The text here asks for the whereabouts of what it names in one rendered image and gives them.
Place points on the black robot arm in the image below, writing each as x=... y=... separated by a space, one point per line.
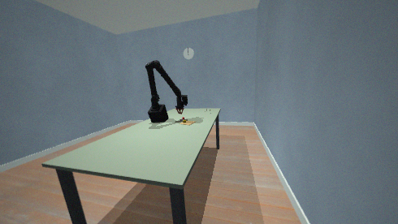
x=165 y=76

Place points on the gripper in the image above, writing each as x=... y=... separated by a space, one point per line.
x=179 y=107

